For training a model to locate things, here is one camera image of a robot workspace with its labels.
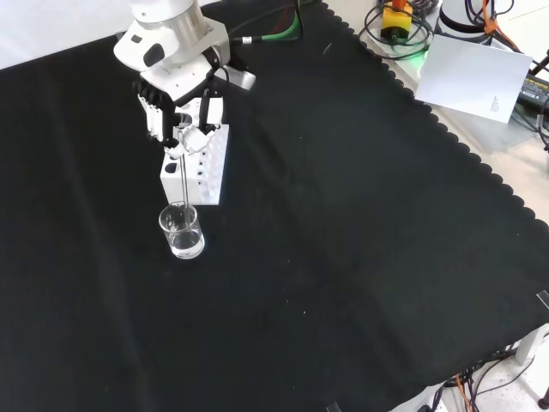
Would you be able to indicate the black power adapter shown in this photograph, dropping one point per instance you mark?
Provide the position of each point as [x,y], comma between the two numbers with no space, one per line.
[534,91]

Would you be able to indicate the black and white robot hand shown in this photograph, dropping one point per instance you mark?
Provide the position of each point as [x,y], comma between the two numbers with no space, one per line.
[180,86]

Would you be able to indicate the black bench cloth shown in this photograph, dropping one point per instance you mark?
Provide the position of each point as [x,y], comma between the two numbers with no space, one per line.
[274,240]

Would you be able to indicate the pale board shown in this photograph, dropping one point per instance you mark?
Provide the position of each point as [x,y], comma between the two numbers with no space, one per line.
[472,79]

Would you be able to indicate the clear glass beaker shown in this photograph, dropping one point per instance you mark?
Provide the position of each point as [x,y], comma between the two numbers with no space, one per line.
[182,234]

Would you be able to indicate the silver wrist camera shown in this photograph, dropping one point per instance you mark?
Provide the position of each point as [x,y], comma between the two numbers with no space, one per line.
[238,76]

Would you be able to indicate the clear glass rod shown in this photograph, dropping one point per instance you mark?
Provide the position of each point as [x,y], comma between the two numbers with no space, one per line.
[185,180]

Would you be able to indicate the yellow stop button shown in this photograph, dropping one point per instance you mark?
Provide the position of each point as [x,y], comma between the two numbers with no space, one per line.
[395,19]

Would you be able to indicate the white test tube rack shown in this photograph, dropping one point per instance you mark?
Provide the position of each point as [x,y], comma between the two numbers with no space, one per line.
[206,171]

